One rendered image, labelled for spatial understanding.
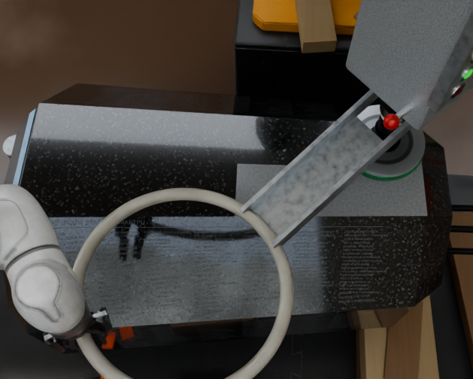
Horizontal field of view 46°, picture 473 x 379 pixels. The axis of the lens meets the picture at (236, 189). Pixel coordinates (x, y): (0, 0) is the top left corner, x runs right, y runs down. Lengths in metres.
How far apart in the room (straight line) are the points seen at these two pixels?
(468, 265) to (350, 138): 1.09
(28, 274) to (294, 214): 0.63
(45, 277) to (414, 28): 0.75
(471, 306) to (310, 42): 1.16
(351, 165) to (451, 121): 1.39
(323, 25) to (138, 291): 0.94
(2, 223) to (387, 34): 0.77
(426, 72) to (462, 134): 1.59
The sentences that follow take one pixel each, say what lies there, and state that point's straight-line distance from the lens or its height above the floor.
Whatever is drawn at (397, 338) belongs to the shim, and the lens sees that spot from 2.05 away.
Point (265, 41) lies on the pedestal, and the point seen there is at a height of 0.74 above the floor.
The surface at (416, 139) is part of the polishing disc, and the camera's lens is 1.54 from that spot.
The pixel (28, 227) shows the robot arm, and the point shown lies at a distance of 1.05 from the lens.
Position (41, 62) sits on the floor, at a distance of 2.90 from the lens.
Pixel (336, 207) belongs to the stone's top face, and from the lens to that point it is 1.44.
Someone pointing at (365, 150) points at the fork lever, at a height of 0.99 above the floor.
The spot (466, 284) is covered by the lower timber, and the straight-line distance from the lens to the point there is 2.30.
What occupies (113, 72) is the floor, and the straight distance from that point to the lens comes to 2.77.
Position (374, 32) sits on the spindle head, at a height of 1.30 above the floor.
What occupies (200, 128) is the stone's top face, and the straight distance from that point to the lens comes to 1.54.
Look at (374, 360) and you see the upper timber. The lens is 2.03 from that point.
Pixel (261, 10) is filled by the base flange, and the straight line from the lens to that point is 1.87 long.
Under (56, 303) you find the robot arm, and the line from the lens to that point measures 0.96.
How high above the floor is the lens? 2.15
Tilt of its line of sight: 65 degrees down
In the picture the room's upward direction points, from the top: 3 degrees counter-clockwise
